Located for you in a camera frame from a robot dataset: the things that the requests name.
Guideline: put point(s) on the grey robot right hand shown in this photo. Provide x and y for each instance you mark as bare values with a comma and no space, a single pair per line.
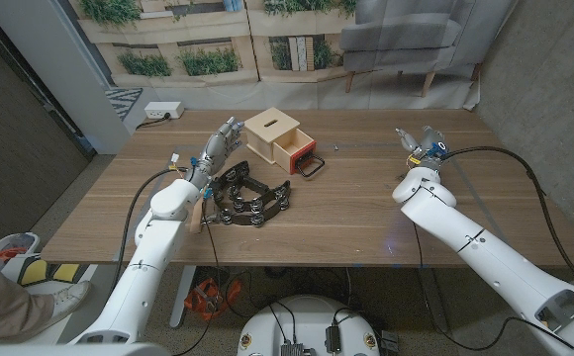
428,148

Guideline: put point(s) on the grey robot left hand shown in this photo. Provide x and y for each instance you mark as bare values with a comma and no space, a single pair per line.
215,151

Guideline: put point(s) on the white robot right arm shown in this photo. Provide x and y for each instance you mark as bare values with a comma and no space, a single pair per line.
490,257

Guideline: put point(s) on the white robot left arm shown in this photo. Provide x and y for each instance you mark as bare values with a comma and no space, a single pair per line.
138,277

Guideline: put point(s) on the black half-moon tambourine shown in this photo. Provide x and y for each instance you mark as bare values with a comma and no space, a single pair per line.
267,210

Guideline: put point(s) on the wooden drawer with red front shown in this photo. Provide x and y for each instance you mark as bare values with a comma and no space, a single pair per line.
303,154

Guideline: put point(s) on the wooden box with slot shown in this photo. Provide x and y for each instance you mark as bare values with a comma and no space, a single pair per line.
267,136

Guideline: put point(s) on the white power strip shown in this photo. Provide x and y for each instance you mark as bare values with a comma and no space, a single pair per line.
163,110

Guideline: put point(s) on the printed room backdrop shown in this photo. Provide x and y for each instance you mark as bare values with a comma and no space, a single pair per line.
292,89

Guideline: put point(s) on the metal table leg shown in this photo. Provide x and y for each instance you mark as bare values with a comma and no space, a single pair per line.
182,296
433,301

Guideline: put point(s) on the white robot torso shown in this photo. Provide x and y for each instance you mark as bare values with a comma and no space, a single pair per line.
307,316

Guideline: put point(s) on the white sneaker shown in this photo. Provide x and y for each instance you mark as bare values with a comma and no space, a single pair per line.
66,299

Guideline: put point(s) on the black adapter on torso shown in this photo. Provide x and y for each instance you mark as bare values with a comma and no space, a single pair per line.
333,339

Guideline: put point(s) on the white bin with orange contents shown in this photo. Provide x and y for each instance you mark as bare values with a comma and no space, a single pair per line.
12,244

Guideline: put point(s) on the person's leg in beige trousers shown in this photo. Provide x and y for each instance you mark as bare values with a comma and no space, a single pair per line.
0,301

